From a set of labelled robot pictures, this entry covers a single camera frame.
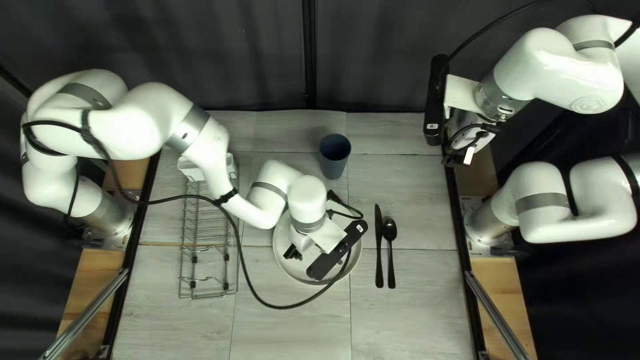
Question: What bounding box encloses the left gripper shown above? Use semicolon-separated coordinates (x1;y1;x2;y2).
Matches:
282;218;349;262

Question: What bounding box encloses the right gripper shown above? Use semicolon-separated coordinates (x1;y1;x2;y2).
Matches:
441;74;502;167

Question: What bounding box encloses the pale round plate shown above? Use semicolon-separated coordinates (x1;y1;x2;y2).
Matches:
272;210;363;286

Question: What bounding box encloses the black knife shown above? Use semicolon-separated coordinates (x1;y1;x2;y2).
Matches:
374;203;385;290

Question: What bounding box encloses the black spoon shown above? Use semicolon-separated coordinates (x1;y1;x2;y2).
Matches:
382;218;399;290

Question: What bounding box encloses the dark blue cup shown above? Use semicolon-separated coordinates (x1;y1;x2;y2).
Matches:
319;133;353;181

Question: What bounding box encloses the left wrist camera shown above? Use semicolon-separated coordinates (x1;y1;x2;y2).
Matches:
306;219;369;281

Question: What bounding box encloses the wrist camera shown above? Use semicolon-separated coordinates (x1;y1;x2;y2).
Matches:
423;54;451;147
306;219;369;281

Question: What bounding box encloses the black cable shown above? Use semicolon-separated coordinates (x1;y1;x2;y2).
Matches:
20;107;366;310
445;0;553;63

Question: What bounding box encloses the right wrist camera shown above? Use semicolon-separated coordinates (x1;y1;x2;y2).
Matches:
423;54;451;147

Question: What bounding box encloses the wire dish rack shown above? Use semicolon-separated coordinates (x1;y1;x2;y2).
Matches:
178;177;240;300

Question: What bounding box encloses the black frame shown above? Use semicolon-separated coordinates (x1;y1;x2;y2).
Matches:
0;0;538;360

